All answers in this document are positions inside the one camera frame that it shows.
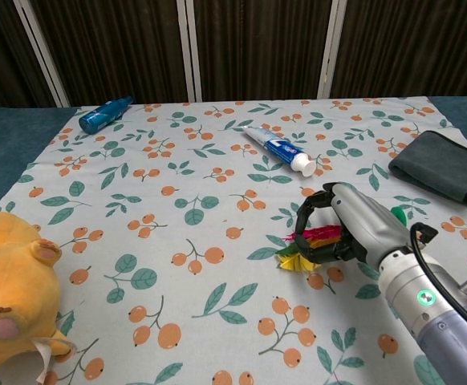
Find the colourful feather shuttlecock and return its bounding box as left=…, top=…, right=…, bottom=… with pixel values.
left=274, top=205, right=410, bottom=276

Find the blue spray bottle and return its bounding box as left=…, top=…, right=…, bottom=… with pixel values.
left=78, top=95, right=134, bottom=135

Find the white blue toothpaste tube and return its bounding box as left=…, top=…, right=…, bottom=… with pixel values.
left=242, top=124, right=317, bottom=178

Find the floral patterned tablecloth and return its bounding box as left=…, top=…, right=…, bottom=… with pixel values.
left=0, top=95, right=467, bottom=385

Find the folded dark grey towel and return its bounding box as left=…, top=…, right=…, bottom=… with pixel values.
left=388, top=130, right=467, bottom=211

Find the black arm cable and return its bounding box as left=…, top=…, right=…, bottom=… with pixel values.
left=408, top=221, right=467, bottom=347

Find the yellow plush toy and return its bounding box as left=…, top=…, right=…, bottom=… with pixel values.
left=0, top=211, right=77, bottom=384

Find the dark folding screen partition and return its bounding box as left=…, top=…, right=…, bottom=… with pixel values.
left=0, top=0, right=467, bottom=112

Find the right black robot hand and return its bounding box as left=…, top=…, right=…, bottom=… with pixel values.
left=294, top=181, right=412, bottom=267

